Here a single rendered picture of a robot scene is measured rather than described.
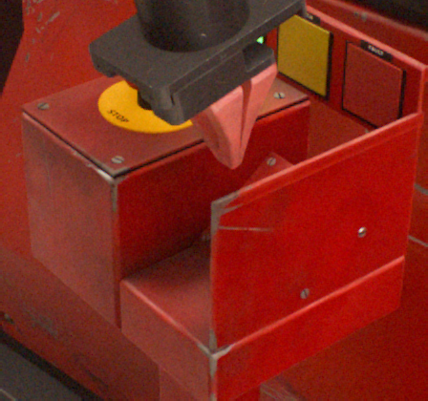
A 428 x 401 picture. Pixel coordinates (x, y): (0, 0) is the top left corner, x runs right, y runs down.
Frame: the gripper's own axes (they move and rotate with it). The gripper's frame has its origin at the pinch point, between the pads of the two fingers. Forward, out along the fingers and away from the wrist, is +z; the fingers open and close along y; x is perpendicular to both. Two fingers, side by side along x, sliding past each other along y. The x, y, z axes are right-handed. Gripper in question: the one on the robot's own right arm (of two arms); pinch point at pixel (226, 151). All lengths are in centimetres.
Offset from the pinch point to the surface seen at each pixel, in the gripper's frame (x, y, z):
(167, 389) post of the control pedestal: 7.1, -4.9, 22.6
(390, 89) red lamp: -2.5, 10.6, 1.1
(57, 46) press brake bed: 49, 15, 23
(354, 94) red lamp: 0.3, 10.2, 2.6
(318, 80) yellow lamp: 3.6, 10.2, 3.0
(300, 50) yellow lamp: 5.4, 10.5, 1.6
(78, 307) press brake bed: 50, 8, 55
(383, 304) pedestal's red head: -4.5, 6.0, 14.8
